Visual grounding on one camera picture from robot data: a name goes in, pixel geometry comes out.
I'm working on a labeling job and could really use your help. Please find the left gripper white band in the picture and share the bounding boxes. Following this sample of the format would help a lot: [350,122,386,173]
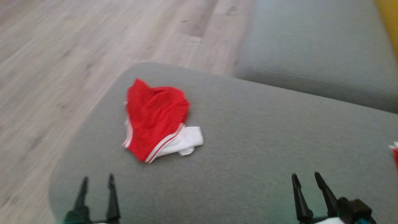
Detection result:
[74,173,121,224]

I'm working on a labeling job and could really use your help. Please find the yellow sofa back cushion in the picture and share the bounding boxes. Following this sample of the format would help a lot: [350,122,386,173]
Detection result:
[375,0,398,59]

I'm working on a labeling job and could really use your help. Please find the small grey sofa seat cushion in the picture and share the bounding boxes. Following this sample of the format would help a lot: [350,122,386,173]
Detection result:
[235,0,398,114]

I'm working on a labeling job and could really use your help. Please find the red jersey with white trim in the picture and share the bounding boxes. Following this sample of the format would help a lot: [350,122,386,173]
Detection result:
[122,78,204,164]

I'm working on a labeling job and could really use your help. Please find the large grey sofa seat cushion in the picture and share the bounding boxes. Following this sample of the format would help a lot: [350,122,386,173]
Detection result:
[49,62,398,224]

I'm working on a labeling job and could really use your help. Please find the red shorts with white stripes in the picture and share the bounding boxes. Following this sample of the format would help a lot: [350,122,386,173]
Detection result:
[389,142,398,173]

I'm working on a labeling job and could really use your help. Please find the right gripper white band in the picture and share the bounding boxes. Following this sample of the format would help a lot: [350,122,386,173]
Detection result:
[291,172,346,224]

